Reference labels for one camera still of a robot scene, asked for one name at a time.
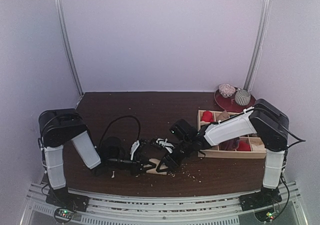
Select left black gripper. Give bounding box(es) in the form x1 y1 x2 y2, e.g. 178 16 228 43
107 155 155 177

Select beige striped long sock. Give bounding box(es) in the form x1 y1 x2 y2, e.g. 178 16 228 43
145 158 168 176

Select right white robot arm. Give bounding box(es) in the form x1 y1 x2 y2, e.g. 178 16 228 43
159 98 290 206

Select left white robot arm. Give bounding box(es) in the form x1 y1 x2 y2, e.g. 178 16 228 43
38 108 159 207

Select red rolled sock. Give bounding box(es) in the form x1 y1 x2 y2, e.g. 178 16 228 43
201 110 215 123

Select maroon rolled sock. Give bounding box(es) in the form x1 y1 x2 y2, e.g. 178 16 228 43
219 137 240 151

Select tan rolled sock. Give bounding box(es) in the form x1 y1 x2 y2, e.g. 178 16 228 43
215 111 231 122

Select red sock lower compartment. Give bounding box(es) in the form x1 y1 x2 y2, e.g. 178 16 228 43
236 140 252 152

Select red round plate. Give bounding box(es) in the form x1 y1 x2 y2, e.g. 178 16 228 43
214 88 256 113

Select wooden compartment box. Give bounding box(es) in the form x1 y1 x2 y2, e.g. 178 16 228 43
197 109 267 159

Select white dotted bowl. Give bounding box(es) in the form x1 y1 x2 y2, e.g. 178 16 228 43
218 83 236 98

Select grey striped cup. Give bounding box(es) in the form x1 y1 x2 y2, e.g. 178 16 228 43
234 89 251 106

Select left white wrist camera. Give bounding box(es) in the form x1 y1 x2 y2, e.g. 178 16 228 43
130 140 140 161

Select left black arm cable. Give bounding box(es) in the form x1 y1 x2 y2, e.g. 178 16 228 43
99 115 141 148

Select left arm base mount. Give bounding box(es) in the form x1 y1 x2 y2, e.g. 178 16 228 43
45 193 90 225

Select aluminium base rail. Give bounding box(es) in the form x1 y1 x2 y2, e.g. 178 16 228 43
19 181 308 225

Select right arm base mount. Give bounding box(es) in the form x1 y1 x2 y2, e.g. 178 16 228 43
239 191 282 223

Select right aluminium frame post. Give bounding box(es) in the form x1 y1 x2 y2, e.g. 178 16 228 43
243 0 272 93

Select aluminium frame post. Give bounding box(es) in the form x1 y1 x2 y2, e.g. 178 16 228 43
54 0 84 97
243 0 272 93

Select left aluminium frame post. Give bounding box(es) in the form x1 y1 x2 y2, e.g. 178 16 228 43
54 0 84 97

